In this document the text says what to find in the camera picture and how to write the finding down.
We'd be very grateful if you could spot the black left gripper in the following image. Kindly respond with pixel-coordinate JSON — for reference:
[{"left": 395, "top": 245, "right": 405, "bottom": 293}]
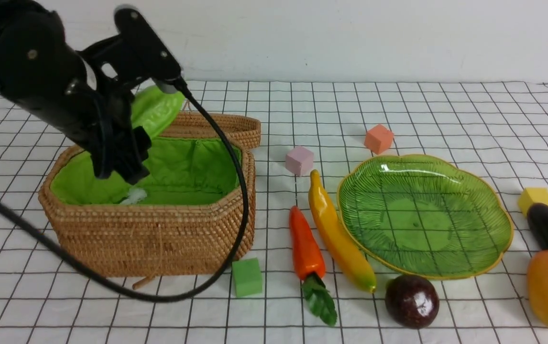
[{"left": 66, "top": 79, "right": 152, "bottom": 185}]

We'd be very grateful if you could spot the green toy gourd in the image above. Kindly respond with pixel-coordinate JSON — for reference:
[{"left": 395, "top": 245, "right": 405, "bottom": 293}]
[{"left": 131, "top": 85, "right": 185, "bottom": 139}]

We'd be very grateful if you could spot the orange toy carrot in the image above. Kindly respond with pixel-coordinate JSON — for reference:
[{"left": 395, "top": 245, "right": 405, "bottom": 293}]
[{"left": 289, "top": 205, "right": 338, "bottom": 327}]

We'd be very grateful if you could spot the yellow toy banana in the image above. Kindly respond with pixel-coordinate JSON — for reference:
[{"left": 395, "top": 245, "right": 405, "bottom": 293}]
[{"left": 307, "top": 169, "right": 377, "bottom": 294}]

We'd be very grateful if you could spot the dark purple toy passionfruit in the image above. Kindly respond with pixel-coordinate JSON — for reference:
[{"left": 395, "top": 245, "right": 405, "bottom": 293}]
[{"left": 384, "top": 274, "right": 440, "bottom": 329}]

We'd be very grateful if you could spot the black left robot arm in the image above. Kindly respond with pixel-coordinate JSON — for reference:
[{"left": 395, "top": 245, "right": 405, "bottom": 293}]
[{"left": 0, "top": 0, "right": 151, "bottom": 185}]

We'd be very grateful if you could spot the woven rattan basket green lining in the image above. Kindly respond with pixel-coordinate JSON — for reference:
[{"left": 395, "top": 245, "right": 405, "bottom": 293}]
[{"left": 38, "top": 132, "right": 256, "bottom": 290}]

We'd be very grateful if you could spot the woven rattan basket lid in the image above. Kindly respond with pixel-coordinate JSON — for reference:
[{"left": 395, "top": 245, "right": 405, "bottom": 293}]
[{"left": 159, "top": 99, "right": 262, "bottom": 149}]

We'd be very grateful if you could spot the pink foam cube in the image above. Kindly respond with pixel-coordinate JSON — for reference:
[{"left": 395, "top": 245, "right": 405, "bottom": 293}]
[{"left": 285, "top": 146, "right": 314, "bottom": 176}]

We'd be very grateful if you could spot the green foam cube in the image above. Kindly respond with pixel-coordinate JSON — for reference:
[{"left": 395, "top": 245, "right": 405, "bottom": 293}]
[{"left": 231, "top": 258, "right": 263, "bottom": 298}]

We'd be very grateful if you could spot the orange foam cube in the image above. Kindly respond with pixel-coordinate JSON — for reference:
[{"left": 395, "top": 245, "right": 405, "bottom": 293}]
[{"left": 364, "top": 124, "right": 394, "bottom": 155}]

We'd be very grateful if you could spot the green glass leaf plate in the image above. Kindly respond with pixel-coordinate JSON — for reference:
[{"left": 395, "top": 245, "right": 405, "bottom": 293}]
[{"left": 337, "top": 154, "right": 515, "bottom": 280}]

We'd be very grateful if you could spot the white checkered tablecloth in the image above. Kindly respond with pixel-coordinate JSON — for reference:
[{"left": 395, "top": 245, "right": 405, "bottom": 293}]
[{"left": 0, "top": 81, "right": 548, "bottom": 344}]

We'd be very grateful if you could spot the yellow foam cube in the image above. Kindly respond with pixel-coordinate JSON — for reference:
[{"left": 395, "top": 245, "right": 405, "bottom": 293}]
[{"left": 517, "top": 187, "right": 548, "bottom": 216}]

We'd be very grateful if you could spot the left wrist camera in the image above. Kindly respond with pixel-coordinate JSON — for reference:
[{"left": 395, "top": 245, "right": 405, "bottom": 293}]
[{"left": 80, "top": 5, "right": 184, "bottom": 94}]

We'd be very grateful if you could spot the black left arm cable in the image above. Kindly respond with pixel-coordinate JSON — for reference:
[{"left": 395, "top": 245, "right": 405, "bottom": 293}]
[{"left": 0, "top": 81, "right": 250, "bottom": 303}]

